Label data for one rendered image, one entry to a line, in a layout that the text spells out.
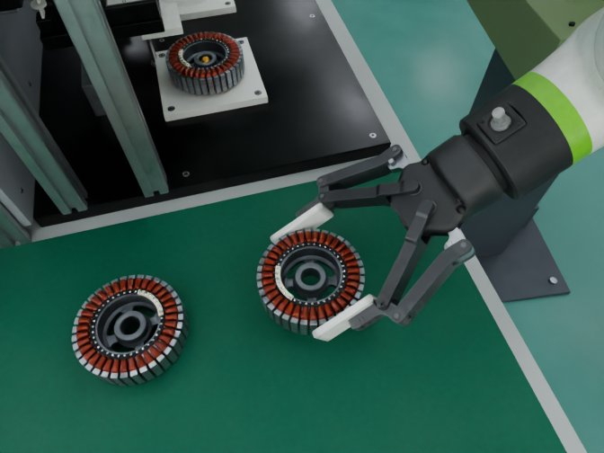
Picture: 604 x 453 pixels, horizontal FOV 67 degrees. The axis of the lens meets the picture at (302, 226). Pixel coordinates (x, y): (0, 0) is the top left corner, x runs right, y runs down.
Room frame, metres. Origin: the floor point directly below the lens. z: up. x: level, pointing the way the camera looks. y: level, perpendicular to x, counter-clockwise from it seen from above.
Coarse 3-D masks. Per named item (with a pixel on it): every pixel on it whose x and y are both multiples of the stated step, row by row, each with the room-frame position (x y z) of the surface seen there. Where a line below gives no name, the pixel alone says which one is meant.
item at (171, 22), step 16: (112, 0) 0.54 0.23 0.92; (128, 0) 0.54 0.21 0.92; (144, 0) 0.54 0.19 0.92; (112, 16) 0.52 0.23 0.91; (128, 16) 0.52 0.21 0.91; (144, 16) 0.53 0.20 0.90; (160, 16) 0.54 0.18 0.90; (176, 16) 0.57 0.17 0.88; (64, 32) 0.51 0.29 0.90; (112, 32) 0.52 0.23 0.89; (128, 32) 0.52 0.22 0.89; (144, 32) 0.53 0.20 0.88; (160, 32) 0.54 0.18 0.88; (176, 32) 0.54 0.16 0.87; (48, 48) 0.49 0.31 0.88
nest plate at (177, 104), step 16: (160, 64) 0.60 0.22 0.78; (160, 80) 0.56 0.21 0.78; (240, 80) 0.56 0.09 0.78; (256, 80) 0.56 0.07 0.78; (176, 96) 0.53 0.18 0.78; (192, 96) 0.53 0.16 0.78; (208, 96) 0.53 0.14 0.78; (224, 96) 0.53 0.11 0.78; (240, 96) 0.53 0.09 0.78; (256, 96) 0.53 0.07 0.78; (176, 112) 0.49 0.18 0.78; (192, 112) 0.50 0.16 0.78; (208, 112) 0.50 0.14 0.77
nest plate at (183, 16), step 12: (168, 0) 0.78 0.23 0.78; (180, 0) 0.78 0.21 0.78; (192, 0) 0.78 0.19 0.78; (204, 0) 0.78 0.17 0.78; (216, 0) 0.78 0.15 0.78; (228, 0) 0.78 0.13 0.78; (180, 12) 0.74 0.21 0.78; (192, 12) 0.74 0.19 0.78; (204, 12) 0.74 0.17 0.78; (216, 12) 0.75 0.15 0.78; (228, 12) 0.76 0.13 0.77
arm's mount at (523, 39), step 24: (480, 0) 0.79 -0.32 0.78; (504, 0) 0.71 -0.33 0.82; (528, 0) 0.66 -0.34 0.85; (552, 0) 0.65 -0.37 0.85; (576, 0) 0.65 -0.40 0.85; (600, 0) 0.65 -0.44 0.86; (504, 24) 0.69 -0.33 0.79; (528, 24) 0.63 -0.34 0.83; (552, 24) 0.59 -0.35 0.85; (576, 24) 0.59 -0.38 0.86; (504, 48) 0.66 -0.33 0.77; (528, 48) 0.61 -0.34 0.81; (552, 48) 0.56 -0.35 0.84
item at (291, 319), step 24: (288, 240) 0.26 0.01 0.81; (312, 240) 0.26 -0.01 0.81; (336, 240) 0.26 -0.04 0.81; (264, 264) 0.23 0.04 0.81; (288, 264) 0.24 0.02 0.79; (312, 264) 0.24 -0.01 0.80; (336, 264) 0.24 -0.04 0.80; (360, 264) 0.23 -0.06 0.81; (264, 288) 0.20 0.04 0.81; (288, 288) 0.22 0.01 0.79; (312, 288) 0.21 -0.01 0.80; (336, 288) 0.21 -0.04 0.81; (360, 288) 0.21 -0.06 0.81; (288, 312) 0.18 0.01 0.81; (312, 312) 0.18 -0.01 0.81; (336, 312) 0.18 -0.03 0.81
